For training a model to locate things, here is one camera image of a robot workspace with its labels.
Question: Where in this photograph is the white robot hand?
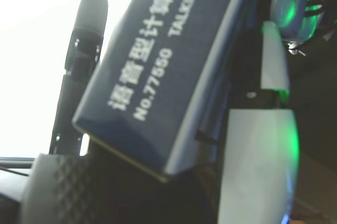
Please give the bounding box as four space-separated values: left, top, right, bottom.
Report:
0 0 316 224

